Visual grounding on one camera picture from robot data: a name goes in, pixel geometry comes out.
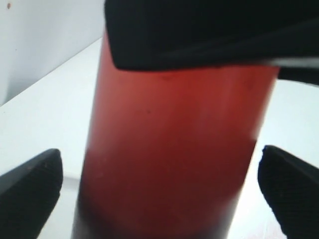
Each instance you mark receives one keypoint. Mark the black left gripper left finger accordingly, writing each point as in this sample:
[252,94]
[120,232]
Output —
[28,195]

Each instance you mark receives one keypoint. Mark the red sauce squeeze bottle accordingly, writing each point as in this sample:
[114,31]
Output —
[168,152]

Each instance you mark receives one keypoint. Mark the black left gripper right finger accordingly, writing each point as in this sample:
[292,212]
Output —
[290,187]

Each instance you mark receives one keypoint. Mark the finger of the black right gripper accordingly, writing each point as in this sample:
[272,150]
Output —
[157,35]

